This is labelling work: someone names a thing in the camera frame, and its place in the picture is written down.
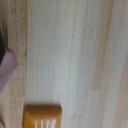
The orange rectangular block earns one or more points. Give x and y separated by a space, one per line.
41 115

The pink mug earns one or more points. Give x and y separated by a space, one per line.
7 71

